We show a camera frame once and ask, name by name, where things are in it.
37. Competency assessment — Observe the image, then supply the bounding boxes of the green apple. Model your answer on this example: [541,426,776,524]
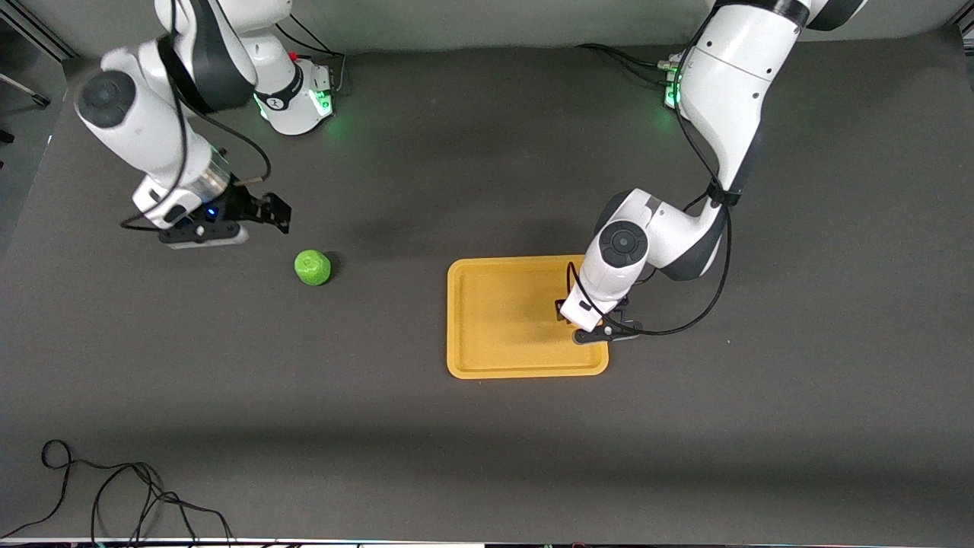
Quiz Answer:
[294,250,333,287]

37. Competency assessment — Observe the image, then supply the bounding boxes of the yellow plastic tray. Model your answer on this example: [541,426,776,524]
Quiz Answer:
[447,255,610,380]

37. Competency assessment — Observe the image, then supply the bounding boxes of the thin dark stand leg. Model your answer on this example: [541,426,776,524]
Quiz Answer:
[0,72,51,107]

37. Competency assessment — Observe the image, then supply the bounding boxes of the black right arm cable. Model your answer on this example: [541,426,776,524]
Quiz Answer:
[120,0,272,231]

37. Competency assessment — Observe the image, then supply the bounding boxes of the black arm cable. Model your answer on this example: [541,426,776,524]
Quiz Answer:
[120,0,272,231]
[567,30,733,337]

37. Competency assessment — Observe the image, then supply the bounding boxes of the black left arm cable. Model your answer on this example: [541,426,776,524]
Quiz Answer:
[567,30,733,337]

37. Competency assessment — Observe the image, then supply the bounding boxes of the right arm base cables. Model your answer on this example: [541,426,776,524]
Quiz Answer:
[275,14,347,96]

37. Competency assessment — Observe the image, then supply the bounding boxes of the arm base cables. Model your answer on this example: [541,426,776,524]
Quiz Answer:
[576,43,680,86]
[275,14,347,96]

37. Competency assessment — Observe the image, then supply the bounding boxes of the dark metal frame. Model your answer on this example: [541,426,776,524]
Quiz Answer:
[0,0,77,62]

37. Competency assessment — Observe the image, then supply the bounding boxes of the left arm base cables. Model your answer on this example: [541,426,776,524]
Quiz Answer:
[576,43,680,86]

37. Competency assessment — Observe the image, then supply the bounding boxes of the loose black cable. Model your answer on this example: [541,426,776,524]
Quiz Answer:
[0,439,234,545]

